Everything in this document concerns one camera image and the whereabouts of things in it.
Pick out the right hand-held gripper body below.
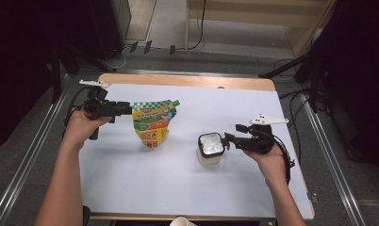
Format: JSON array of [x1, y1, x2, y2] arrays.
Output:
[[234, 113, 289, 155]]

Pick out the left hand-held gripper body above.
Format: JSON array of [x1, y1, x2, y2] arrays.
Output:
[[78, 79, 118, 141]]

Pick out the yellow green spout pouch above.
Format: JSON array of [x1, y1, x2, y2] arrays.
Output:
[[131, 99, 181, 150]]

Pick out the person's right hand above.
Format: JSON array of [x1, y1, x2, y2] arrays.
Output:
[[243, 145, 289, 188]]

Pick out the person's left hand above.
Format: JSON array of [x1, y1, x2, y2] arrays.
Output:
[[62, 109, 113, 151]]

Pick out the black metal stand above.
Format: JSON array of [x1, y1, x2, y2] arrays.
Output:
[[49, 40, 118, 105], [258, 31, 325, 114]]

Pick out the wooden table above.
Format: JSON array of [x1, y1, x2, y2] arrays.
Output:
[[83, 73, 316, 222]]

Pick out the black cabinet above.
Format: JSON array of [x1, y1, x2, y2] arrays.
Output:
[[88, 0, 132, 61]]

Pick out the white paper sheet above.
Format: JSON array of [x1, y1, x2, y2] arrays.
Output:
[[78, 83, 315, 220]]

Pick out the dark curtain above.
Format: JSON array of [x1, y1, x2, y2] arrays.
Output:
[[314, 0, 379, 173], [0, 0, 96, 153]]

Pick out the left hand-held gripper black cable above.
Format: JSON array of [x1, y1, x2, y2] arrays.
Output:
[[63, 87, 91, 139]]

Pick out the hand-held gripper black cable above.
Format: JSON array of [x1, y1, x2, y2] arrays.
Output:
[[267, 131, 296, 185], [63, 87, 91, 139]]

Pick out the right hand-held gripper black cable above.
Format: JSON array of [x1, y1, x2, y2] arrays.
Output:
[[267, 131, 296, 185]]

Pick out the white floor cable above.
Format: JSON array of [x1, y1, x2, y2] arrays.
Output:
[[99, 45, 139, 71]]

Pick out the black floor cables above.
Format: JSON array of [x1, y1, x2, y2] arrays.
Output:
[[272, 56, 332, 166]]

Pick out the metal floor rail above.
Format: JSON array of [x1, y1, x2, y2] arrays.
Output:
[[0, 73, 73, 226], [77, 69, 261, 78], [299, 89, 367, 226]]

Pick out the light wooden frame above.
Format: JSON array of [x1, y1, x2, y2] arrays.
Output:
[[184, 0, 337, 58]]

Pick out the thin black hanging cable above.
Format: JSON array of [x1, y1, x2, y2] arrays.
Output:
[[174, 0, 207, 51]]

